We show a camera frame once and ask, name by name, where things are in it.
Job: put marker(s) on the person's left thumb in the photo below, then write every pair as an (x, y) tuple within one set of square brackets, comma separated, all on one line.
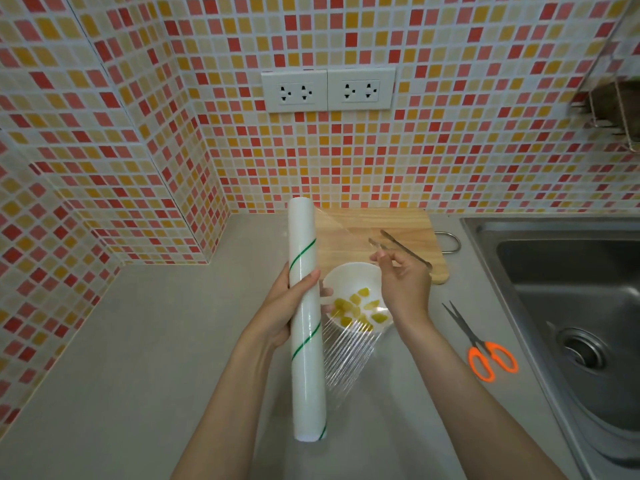
[(304, 282)]

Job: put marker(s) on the person's right forearm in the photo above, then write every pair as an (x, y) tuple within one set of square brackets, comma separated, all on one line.
[(470, 414)]

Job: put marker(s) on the white plastic wrap roll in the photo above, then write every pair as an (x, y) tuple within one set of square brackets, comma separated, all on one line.
[(306, 374)]

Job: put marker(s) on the clear plastic wrap sheet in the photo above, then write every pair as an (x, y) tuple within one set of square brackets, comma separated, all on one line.
[(347, 354)]

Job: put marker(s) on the metal wall rack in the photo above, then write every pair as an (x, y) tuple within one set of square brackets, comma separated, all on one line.
[(612, 107)]

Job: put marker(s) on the person's right hand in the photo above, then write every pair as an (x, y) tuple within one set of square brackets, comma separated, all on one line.
[(407, 292)]

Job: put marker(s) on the person's right thumb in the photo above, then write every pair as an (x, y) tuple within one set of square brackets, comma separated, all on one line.
[(380, 272)]

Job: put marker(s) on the person's left hand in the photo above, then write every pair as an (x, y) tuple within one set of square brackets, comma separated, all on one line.
[(274, 314)]

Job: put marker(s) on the yellow fruit pieces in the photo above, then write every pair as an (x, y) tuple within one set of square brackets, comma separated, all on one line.
[(356, 308)]

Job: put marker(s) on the wooden cutting board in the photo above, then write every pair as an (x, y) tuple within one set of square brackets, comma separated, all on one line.
[(400, 224)]

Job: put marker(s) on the white bowl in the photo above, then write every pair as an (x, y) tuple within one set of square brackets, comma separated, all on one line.
[(345, 277)]

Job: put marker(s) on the white wall outlet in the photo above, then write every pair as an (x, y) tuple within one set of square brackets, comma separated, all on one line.
[(294, 91), (361, 89)]

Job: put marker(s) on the person's left forearm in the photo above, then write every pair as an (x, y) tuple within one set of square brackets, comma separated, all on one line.
[(225, 409)]

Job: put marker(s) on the stainless steel sink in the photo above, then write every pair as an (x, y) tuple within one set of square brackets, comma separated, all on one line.
[(550, 274)]

